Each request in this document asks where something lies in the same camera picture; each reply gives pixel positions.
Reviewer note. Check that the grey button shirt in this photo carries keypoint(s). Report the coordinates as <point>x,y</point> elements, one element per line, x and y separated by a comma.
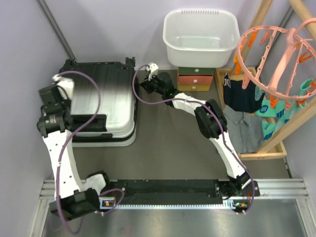
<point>245,131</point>

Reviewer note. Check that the teal patterned sock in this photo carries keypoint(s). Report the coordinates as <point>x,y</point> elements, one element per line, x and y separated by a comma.
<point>281,111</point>

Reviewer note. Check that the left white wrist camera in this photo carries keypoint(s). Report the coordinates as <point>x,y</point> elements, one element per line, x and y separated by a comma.
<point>65,86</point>

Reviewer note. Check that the black and white suitcase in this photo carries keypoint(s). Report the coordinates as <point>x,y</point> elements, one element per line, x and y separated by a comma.
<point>116,105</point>

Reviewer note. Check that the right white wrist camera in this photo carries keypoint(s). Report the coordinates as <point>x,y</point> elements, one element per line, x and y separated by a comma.
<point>152,69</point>

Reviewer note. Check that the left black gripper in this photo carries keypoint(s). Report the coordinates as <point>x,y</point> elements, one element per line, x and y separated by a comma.
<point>67,102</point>

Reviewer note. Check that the wooden drying rack frame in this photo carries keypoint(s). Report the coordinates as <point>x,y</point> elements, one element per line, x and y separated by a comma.
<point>307,112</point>

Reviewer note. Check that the white plastic basin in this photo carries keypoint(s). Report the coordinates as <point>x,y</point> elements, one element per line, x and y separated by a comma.
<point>203,38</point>

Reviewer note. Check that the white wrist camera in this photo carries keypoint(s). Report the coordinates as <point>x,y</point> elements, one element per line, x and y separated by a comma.
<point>65,86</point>
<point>152,69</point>

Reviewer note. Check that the pink round clip hanger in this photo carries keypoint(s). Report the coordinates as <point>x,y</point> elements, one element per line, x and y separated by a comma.
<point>274,59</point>

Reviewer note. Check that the small colourful drawer cabinet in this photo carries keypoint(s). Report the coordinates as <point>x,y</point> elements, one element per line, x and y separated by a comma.
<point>195,79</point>

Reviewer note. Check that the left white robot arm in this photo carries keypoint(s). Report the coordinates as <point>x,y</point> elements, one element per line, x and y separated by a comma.
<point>73,198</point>

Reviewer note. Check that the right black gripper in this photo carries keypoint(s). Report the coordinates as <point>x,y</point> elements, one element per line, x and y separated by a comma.
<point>146,83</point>

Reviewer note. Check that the aluminium frame rail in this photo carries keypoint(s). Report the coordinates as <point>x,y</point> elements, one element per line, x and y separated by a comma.
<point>202,208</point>

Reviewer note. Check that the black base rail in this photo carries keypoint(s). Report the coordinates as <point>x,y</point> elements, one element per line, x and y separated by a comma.
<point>177,192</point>

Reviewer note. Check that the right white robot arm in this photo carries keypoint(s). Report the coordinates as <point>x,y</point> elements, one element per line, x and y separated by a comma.
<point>211,123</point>

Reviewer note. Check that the dark navy garment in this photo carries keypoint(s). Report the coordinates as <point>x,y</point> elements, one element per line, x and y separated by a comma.
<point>242,100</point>

